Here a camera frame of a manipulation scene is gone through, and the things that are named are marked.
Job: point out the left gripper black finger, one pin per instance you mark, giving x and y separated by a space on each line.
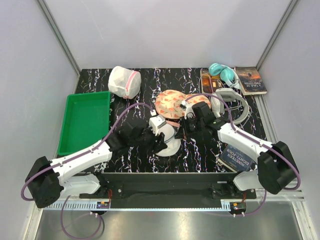
157 146
160 138

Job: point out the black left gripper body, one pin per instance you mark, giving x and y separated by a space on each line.
148 138

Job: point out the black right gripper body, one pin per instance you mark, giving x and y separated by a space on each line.
192 126

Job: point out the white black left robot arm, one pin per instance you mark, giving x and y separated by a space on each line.
48 180

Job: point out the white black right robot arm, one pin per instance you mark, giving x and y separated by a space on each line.
276 167

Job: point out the pink-trimmed round mesh laundry bag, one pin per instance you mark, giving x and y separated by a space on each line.
124 83

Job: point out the Nineteen Eighty-Four blue book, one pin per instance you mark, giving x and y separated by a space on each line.
234 160

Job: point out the orange dark paperback book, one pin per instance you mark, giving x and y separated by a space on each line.
209 84

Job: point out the teal white headphones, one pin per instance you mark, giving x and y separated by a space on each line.
227 75

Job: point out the green plastic tray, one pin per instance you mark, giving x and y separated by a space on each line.
86 120

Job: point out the Tale of Two Cities book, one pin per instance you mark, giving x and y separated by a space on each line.
250 81

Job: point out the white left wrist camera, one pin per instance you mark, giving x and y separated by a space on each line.
157 122

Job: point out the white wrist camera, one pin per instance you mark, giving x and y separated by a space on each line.
188 111
157 122

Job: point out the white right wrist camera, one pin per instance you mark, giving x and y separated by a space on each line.
188 111

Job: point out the grey white wired headset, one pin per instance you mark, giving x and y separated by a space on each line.
235 102

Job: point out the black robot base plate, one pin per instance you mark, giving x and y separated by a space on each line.
168 190

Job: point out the aluminium frame rail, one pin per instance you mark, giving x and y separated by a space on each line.
101 205

